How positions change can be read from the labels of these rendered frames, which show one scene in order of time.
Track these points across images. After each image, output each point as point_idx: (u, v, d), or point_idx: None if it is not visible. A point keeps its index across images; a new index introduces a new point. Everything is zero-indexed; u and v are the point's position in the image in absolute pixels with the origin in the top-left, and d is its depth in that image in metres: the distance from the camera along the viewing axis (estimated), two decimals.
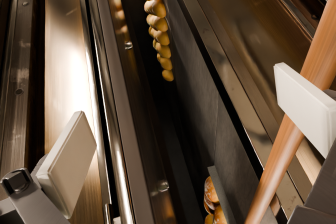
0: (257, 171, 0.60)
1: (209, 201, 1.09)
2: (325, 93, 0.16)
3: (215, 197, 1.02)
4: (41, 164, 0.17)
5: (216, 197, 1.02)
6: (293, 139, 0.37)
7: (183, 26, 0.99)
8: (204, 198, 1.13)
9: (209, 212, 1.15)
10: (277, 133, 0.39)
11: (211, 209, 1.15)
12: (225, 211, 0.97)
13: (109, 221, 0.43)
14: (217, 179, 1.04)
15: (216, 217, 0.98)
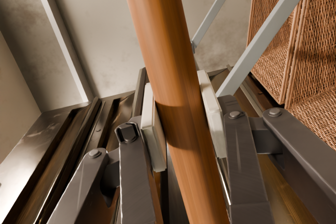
0: None
1: None
2: (225, 97, 0.19)
3: None
4: None
5: None
6: None
7: None
8: None
9: None
10: None
11: None
12: None
13: None
14: None
15: None
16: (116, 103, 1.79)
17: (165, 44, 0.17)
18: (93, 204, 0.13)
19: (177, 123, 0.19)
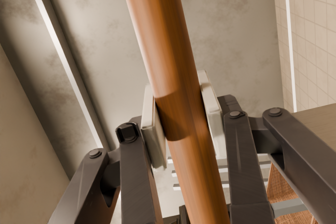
0: None
1: None
2: (225, 97, 0.19)
3: None
4: None
5: None
6: None
7: None
8: None
9: None
10: None
11: None
12: None
13: None
14: None
15: None
16: None
17: (165, 44, 0.17)
18: (93, 204, 0.13)
19: (178, 123, 0.19)
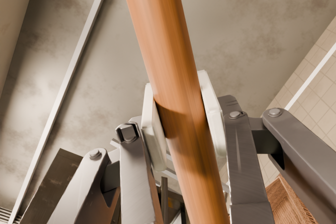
0: None
1: None
2: (225, 97, 0.19)
3: None
4: None
5: None
6: None
7: None
8: None
9: None
10: None
11: None
12: None
13: None
14: None
15: None
16: None
17: (165, 45, 0.17)
18: (93, 204, 0.13)
19: (178, 124, 0.19)
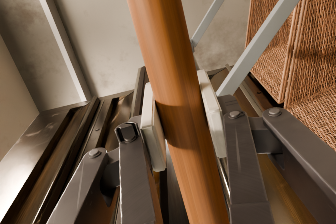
0: None
1: None
2: (225, 97, 0.19)
3: None
4: None
5: None
6: None
7: None
8: None
9: None
10: None
11: None
12: None
13: None
14: None
15: None
16: (115, 103, 1.78)
17: (165, 45, 0.17)
18: (93, 204, 0.13)
19: (178, 124, 0.19)
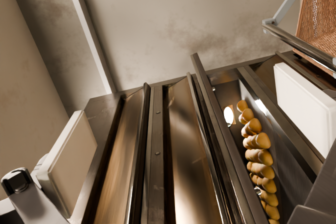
0: None
1: None
2: (325, 93, 0.16)
3: None
4: (41, 164, 0.17)
5: None
6: None
7: (298, 174, 1.04)
8: None
9: None
10: None
11: None
12: None
13: None
14: None
15: None
16: (165, 89, 1.82)
17: None
18: None
19: None
